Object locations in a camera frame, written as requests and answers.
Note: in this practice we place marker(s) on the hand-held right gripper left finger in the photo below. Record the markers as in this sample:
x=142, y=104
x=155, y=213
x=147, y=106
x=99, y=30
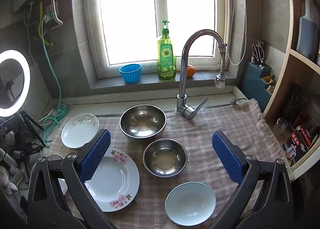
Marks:
x=96, y=155

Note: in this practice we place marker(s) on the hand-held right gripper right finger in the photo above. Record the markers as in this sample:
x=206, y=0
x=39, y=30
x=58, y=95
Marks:
x=227, y=159

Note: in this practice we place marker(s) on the white plate grey leaf print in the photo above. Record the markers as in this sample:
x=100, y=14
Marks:
x=77, y=131

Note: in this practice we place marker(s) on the white plate pink flowers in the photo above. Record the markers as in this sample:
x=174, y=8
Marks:
x=115, y=181

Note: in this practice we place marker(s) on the large stainless steel bowl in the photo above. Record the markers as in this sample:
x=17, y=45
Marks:
x=142, y=121

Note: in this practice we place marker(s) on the white ceramic bowl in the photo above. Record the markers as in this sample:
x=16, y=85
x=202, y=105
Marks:
x=190, y=204

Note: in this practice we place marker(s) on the small stainless steel bowl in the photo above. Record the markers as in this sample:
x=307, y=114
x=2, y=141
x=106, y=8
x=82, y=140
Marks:
x=165, y=159

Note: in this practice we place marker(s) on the person's left hand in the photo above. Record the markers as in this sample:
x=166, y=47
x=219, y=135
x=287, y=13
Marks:
x=6, y=182

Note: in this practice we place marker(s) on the pink checked cloth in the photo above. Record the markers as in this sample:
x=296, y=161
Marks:
x=212, y=124

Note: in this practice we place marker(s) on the metal sink fitting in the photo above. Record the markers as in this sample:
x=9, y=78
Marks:
x=233, y=101

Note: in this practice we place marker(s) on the clear drinking glass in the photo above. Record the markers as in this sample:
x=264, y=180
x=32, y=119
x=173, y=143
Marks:
x=280, y=125

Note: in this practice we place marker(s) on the red black box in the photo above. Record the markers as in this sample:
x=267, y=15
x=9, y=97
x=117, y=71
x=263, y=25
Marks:
x=297, y=141

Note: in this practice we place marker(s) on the black tripod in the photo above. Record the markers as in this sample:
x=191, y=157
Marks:
x=30, y=123

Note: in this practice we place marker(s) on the dark blue knife holder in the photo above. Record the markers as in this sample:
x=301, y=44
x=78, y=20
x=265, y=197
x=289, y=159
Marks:
x=252, y=84

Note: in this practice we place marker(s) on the blue silicone cup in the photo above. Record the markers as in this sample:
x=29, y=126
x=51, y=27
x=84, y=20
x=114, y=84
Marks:
x=130, y=74

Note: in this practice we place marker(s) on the orange fruit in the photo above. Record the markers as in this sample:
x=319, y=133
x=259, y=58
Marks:
x=190, y=71

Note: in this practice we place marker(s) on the chrome faucet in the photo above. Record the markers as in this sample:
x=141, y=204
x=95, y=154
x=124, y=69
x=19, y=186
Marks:
x=183, y=69

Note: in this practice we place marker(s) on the black scissors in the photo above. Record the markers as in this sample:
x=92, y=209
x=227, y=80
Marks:
x=260, y=53

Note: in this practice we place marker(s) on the green dish soap bottle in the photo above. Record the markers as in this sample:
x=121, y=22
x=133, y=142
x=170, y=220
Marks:
x=166, y=56

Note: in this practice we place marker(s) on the wooden shelf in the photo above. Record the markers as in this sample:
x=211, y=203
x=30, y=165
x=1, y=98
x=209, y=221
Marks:
x=306, y=58

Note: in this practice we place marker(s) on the window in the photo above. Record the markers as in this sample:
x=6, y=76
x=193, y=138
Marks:
x=130, y=19

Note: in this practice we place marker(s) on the blue cutting board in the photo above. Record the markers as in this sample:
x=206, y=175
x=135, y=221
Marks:
x=306, y=36

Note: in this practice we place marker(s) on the corrugated metal pipe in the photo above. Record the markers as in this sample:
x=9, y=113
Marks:
x=53, y=2

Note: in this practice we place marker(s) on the white cutting board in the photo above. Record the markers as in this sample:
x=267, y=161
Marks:
x=311, y=9

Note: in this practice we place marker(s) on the black clamp mount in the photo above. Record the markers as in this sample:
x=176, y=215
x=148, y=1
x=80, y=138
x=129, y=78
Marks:
x=32, y=149

